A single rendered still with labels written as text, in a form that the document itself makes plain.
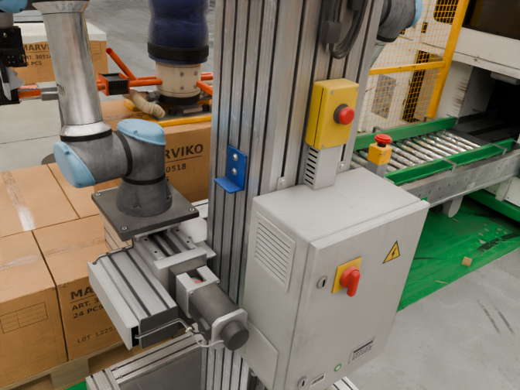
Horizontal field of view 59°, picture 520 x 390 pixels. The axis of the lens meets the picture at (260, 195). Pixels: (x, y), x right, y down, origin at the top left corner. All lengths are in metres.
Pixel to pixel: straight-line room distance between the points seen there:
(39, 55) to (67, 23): 2.34
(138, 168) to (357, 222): 0.56
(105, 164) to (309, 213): 0.49
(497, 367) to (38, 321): 2.06
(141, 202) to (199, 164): 0.59
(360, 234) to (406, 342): 1.66
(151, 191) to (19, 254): 0.92
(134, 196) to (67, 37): 0.41
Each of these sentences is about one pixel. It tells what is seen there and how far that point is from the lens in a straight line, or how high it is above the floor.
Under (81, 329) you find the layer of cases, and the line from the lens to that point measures 2.03.
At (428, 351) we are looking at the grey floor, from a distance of 2.54.
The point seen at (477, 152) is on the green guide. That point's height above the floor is 0.61.
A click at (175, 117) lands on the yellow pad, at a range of 1.75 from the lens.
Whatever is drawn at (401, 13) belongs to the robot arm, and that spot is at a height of 1.57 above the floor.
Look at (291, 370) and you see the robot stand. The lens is 1.07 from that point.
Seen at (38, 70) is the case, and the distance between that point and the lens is 3.46.
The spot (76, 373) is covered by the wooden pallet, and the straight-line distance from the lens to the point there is 2.19.
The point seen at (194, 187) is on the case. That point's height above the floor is 0.83.
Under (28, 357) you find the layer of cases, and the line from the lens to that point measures 2.04.
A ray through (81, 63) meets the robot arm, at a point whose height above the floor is 1.43.
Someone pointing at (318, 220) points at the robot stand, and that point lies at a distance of 0.92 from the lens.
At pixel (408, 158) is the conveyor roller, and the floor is 0.53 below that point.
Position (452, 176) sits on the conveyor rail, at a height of 0.59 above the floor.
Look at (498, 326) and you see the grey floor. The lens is 2.88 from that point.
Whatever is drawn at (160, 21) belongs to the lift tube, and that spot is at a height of 1.42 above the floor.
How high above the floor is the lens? 1.71
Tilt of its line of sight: 29 degrees down
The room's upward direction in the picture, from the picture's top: 6 degrees clockwise
